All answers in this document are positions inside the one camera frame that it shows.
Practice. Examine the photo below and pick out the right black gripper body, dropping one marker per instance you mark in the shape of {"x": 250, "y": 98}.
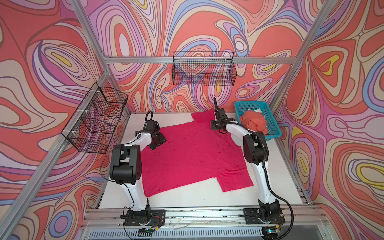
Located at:
{"x": 216, "y": 124}

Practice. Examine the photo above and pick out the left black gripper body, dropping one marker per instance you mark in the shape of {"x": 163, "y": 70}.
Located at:
{"x": 159, "y": 139}

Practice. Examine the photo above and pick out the magenta t shirt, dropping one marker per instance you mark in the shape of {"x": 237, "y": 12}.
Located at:
{"x": 192, "y": 153}

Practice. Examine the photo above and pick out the teal plastic basket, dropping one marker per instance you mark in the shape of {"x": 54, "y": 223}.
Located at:
{"x": 273, "y": 128}

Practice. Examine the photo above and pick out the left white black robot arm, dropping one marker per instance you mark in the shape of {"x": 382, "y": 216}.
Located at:
{"x": 126, "y": 171}

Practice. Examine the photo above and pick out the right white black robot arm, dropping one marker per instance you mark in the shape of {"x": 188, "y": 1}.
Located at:
{"x": 256, "y": 153}

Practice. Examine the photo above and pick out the coral orange t shirt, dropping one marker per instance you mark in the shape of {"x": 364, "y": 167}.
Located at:
{"x": 254, "y": 121}

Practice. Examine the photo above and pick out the white cloth in basket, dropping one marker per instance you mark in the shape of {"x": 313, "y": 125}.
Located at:
{"x": 258, "y": 110}

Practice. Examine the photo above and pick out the left black wire basket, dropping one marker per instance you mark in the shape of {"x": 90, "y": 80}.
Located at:
{"x": 92, "y": 127}

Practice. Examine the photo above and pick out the black wire basket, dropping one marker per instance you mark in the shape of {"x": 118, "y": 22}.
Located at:
{"x": 92, "y": 127}
{"x": 204, "y": 68}

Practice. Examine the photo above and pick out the back black wire basket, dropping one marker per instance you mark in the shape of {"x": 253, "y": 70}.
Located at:
{"x": 204, "y": 68}

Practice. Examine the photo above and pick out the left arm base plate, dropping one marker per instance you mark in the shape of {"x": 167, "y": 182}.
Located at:
{"x": 152, "y": 218}

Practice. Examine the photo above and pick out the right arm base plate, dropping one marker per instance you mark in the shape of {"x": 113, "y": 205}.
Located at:
{"x": 250, "y": 214}

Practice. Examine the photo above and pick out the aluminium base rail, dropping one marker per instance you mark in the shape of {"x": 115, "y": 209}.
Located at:
{"x": 210, "y": 223}

